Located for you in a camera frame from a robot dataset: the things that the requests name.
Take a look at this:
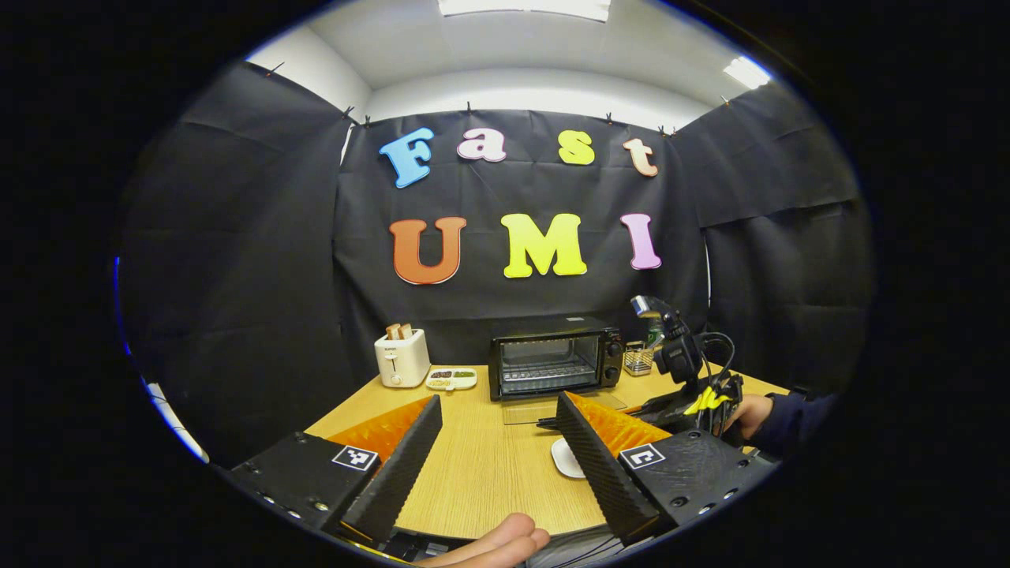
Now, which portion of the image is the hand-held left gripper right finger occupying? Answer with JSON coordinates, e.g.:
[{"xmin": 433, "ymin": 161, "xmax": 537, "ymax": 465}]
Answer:
[{"xmin": 555, "ymin": 390, "xmax": 782, "ymax": 547}]

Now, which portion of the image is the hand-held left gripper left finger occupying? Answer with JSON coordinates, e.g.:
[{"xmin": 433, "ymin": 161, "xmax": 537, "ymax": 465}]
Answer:
[{"xmin": 217, "ymin": 394, "xmax": 444, "ymax": 547}]

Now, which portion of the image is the black electric oven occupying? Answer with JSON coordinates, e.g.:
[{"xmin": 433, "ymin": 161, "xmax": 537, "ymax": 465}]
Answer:
[{"xmin": 488, "ymin": 316, "xmax": 632, "ymax": 433}]

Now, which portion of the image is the white plate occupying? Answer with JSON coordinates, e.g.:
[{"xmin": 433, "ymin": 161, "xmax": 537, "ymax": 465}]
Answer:
[{"xmin": 550, "ymin": 438, "xmax": 589, "ymax": 480}]

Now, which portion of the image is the white divided snack dish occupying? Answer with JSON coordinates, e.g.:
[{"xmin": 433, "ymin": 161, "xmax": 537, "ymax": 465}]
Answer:
[{"xmin": 425, "ymin": 367, "xmax": 478, "ymax": 392}]

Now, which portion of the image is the white toaster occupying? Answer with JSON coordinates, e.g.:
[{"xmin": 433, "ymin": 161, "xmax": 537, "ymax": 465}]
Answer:
[{"xmin": 374, "ymin": 329, "xmax": 432, "ymax": 389}]

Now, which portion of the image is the black backdrop cloth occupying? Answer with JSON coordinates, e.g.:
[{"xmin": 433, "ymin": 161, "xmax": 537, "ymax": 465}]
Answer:
[{"xmin": 118, "ymin": 62, "xmax": 875, "ymax": 466}]

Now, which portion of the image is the small ceiling light panel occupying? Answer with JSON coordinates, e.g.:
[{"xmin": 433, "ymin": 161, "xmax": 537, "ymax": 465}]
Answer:
[{"xmin": 724, "ymin": 55, "xmax": 772, "ymax": 90}]

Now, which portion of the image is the large ceiling light panel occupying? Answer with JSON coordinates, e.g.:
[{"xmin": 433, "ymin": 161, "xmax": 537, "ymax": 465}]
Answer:
[{"xmin": 438, "ymin": 0, "xmax": 612, "ymax": 22}]

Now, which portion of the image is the metal wire basket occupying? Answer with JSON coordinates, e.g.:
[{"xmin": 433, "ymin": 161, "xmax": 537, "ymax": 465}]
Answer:
[{"xmin": 623, "ymin": 341, "xmax": 656, "ymax": 377}]

